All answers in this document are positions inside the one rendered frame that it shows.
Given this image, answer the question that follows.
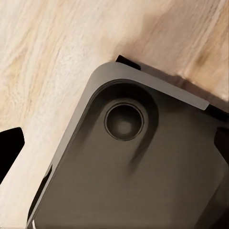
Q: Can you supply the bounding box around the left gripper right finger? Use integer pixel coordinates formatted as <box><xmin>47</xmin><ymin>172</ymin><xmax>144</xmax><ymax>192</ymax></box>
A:
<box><xmin>214</xmin><ymin>127</ymin><xmax>229</xmax><ymax>165</ymax></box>

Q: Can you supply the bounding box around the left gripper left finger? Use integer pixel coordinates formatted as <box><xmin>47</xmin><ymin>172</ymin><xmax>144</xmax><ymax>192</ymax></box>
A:
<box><xmin>0</xmin><ymin>127</ymin><xmax>25</xmax><ymax>184</ymax></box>

